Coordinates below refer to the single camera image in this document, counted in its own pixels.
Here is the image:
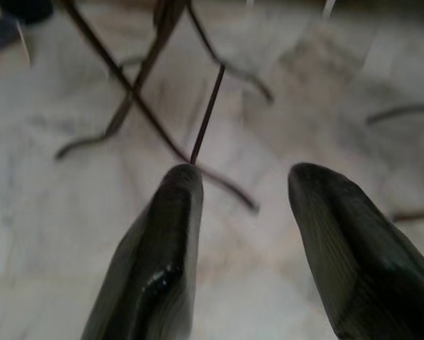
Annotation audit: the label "dark metal folding table legs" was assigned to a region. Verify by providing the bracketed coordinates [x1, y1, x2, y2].
[55, 0, 275, 213]

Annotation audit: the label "dark blue fabric item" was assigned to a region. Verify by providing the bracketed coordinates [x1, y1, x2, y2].
[0, 0, 54, 60]

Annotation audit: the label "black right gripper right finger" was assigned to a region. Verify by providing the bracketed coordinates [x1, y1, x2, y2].
[287, 162, 424, 340]

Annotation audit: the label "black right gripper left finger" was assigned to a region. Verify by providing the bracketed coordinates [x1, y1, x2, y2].
[81, 163, 205, 340]

